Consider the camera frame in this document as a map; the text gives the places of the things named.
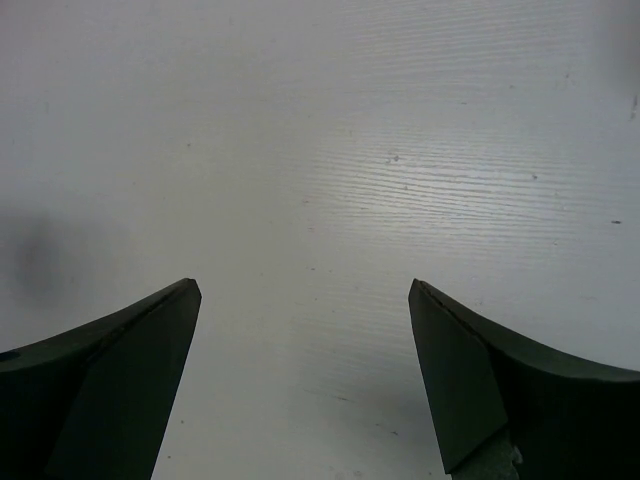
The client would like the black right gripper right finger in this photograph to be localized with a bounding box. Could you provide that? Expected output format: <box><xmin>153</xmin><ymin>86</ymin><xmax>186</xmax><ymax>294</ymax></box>
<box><xmin>408</xmin><ymin>280</ymin><xmax>639</xmax><ymax>479</ymax></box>

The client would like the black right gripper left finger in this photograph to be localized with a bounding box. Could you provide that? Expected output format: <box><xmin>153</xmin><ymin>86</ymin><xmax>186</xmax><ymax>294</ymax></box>
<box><xmin>1</xmin><ymin>278</ymin><xmax>202</xmax><ymax>479</ymax></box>

